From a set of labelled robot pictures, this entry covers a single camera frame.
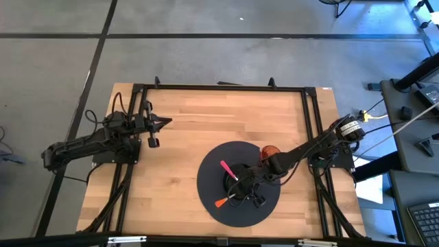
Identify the black bowl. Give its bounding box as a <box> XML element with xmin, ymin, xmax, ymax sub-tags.
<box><xmin>222</xmin><ymin>163</ymin><xmax>257</xmax><ymax>198</ymax></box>

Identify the spoon with orange handle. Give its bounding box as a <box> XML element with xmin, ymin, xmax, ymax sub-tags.
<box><xmin>215</xmin><ymin>193</ymin><xmax>237</xmax><ymax>209</ymax></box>

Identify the black power adapter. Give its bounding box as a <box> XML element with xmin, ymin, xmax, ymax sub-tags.
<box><xmin>414</xmin><ymin>83</ymin><xmax>439</xmax><ymax>106</ymax></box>

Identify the grey side desk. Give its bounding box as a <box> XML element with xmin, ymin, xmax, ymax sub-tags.
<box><xmin>388</xmin><ymin>169</ymin><xmax>439</xmax><ymax>247</ymax></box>
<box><xmin>379</xmin><ymin>78</ymin><xmax>439</xmax><ymax>176</ymax></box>

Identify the yellow plug cable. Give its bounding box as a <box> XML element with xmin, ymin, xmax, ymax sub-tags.
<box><xmin>357</xmin><ymin>110</ymin><xmax>389</xmax><ymax>123</ymax></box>

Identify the black cable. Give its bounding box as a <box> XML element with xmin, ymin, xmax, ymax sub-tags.
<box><xmin>62</xmin><ymin>162</ymin><xmax>94</xmax><ymax>185</ymax></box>

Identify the black rig crossbar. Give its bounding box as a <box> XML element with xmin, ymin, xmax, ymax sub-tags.
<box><xmin>0</xmin><ymin>232</ymin><xmax>439</xmax><ymax>247</ymax></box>

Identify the black triangular stand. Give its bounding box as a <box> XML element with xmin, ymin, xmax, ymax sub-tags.
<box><xmin>417</xmin><ymin>137</ymin><xmax>435</xmax><ymax>158</ymax></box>

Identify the white rod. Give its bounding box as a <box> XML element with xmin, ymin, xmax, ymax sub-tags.
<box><xmin>359</xmin><ymin>102</ymin><xmax>439</xmax><ymax>154</ymax></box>

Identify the silver metal bracket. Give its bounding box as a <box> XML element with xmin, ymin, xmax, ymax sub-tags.
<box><xmin>297</xmin><ymin>238</ymin><xmax>339</xmax><ymax>247</ymax></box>
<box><xmin>106</xmin><ymin>235</ymin><xmax>147</xmax><ymax>245</ymax></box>

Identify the black keyboard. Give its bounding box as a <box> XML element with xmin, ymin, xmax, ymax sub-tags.
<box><xmin>407</xmin><ymin>202</ymin><xmax>439</xmax><ymax>246</ymax></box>

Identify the red faceted plastic tumbler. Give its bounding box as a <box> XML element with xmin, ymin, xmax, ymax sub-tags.
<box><xmin>259</xmin><ymin>145</ymin><xmax>281</xmax><ymax>164</ymax></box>

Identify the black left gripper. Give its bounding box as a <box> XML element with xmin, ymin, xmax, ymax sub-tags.
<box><xmin>133</xmin><ymin>99</ymin><xmax>174</xmax><ymax>149</ymax></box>

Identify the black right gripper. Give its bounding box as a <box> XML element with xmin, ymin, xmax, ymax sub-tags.
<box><xmin>230</xmin><ymin>163</ymin><xmax>268</xmax><ymax>210</ymax></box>

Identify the fork with pink-red handle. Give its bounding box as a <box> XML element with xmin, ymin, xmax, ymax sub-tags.
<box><xmin>219</xmin><ymin>160</ymin><xmax>239</xmax><ymax>182</ymax></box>

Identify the black diagonal post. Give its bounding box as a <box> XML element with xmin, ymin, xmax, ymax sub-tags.
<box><xmin>395</xmin><ymin>52</ymin><xmax>439</xmax><ymax>91</ymax></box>

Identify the black metal table frame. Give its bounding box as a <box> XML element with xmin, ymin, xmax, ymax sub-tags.
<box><xmin>77</xmin><ymin>75</ymin><xmax>366</xmax><ymax>241</ymax></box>

